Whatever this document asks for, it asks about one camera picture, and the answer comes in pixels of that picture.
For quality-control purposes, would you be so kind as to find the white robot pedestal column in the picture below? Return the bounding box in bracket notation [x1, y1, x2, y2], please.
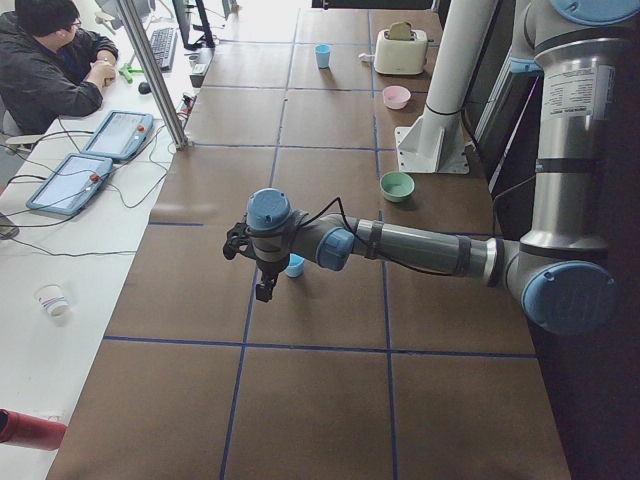
[395, 0, 498, 174]

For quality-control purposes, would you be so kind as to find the seated person in black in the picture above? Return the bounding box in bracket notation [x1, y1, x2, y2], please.
[1, 0, 119, 135]

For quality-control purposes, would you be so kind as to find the teach pendant tablet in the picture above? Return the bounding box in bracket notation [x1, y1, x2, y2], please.
[26, 153, 113, 217]
[81, 110, 154, 163]

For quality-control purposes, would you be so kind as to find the black keyboard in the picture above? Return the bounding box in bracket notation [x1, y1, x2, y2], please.
[149, 27, 177, 72]

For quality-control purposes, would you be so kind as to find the toast slice in toaster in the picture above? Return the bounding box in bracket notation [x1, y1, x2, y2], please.
[388, 22, 412, 41]

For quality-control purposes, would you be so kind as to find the pink bowl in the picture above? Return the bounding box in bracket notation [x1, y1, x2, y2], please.
[382, 85, 411, 110]

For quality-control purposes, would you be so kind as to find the light blue cup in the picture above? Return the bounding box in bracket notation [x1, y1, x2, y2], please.
[315, 44, 331, 69]
[285, 253, 305, 278]

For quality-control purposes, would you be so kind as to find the white paper cup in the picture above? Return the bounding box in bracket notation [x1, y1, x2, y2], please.
[34, 283, 71, 320]

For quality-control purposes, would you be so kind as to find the upper teach pendant tablet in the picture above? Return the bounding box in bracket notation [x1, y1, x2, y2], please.
[81, 110, 154, 163]

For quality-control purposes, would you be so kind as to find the mint green bowl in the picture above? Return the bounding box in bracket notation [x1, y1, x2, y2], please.
[379, 171, 415, 203]

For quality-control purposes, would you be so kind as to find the aluminium frame post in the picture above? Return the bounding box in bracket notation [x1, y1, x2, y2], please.
[116, 0, 188, 151]

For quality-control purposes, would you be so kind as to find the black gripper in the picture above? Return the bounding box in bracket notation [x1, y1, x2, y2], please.
[223, 221, 289, 302]

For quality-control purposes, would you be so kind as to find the red bottle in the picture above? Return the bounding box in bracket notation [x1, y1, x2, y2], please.
[1, 409, 67, 451]

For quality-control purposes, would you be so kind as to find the black monitor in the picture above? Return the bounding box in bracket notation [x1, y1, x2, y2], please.
[172, 0, 215, 51]

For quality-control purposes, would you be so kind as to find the black computer mouse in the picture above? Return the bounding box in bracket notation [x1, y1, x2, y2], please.
[138, 82, 151, 95]

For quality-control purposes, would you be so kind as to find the green plastic tool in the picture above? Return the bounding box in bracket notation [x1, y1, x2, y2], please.
[118, 63, 144, 84]

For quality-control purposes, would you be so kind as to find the cream toaster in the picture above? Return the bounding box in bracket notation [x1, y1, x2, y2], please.
[373, 29, 428, 75]

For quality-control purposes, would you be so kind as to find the lower teach pendant tablet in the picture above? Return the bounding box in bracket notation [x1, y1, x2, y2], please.
[26, 153, 113, 217]

